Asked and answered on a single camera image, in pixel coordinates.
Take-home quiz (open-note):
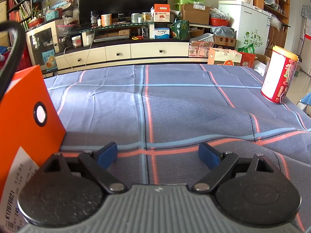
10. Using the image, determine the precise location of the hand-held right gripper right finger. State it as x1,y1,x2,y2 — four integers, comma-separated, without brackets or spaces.
192,142,276,195

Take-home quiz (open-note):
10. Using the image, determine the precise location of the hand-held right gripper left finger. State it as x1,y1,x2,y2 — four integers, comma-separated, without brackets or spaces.
45,141,128,195

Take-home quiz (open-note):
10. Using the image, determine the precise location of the orange cardboard box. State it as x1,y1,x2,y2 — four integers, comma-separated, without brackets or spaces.
0,65,66,233

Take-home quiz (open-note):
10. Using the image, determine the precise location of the blue checked cloth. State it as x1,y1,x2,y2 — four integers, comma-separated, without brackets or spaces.
44,64,311,233

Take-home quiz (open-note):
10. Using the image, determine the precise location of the orange white carton box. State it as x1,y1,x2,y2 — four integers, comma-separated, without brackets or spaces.
207,47,243,66

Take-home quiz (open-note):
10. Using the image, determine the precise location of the red gift bag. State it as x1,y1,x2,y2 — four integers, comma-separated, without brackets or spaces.
240,52,257,68

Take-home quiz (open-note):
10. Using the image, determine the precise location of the red cylindrical canister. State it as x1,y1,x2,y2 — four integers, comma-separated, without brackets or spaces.
261,45,299,105

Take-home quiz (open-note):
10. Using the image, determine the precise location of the white television cabinet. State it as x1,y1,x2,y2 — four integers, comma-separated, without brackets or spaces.
55,22,219,72

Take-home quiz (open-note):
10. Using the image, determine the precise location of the red shopping bag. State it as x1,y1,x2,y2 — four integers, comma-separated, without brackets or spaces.
0,47,33,78

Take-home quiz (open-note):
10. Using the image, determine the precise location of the green plastic bag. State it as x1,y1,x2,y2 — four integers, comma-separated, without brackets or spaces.
170,19,190,40

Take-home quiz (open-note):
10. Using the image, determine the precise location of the glass door side cabinet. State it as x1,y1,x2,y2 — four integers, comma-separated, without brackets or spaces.
25,19,64,73

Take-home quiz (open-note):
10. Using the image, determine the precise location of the blue white box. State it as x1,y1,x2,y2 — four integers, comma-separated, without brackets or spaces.
154,28,170,39

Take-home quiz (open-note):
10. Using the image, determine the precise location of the pink plastic basket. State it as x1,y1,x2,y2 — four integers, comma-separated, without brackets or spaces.
57,24,74,36

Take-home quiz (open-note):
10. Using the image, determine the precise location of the red plastic basin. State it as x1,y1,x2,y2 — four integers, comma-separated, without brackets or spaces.
209,17,229,27

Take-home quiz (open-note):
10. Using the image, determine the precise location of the white chest freezer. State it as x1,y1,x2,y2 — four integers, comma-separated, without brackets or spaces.
218,0,272,54

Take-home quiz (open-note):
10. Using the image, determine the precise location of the brown cardboard box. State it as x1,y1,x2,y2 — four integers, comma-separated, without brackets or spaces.
180,3,211,25

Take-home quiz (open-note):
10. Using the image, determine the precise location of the orange white medicine box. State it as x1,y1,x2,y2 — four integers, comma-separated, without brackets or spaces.
153,3,171,22

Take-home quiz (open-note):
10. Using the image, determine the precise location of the blue plastic basket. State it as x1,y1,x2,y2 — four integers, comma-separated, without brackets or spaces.
45,11,60,21

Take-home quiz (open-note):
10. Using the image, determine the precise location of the beige air conditioner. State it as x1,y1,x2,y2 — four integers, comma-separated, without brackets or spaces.
0,0,8,47

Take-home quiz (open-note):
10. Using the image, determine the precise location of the dark bookshelf with books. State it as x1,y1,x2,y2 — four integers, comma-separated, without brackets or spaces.
6,0,33,31

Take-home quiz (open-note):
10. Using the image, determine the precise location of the black cable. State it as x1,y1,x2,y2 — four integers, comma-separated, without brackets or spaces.
0,21,26,97

